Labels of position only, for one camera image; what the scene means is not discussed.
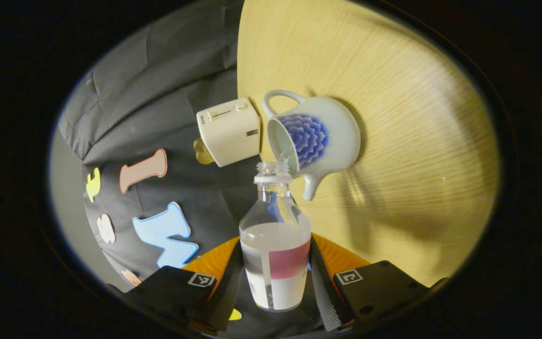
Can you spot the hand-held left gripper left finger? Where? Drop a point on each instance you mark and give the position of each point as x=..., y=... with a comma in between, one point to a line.
x=226, y=296

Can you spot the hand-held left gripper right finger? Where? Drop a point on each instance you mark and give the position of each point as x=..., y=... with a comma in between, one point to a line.
x=322, y=292

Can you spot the clear plastic water bottle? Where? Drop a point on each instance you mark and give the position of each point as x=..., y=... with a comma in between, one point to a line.
x=275, y=245

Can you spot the white blue-patterned teacup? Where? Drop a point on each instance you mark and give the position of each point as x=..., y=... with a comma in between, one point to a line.
x=332, y=136

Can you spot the brown bread slices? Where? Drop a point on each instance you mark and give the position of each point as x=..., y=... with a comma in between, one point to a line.
x=202, y=153

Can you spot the white toaster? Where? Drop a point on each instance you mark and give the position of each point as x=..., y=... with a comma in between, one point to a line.
x=231, y=134

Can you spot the black backdrop cloth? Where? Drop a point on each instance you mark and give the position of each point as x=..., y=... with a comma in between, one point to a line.
x=158, y=94

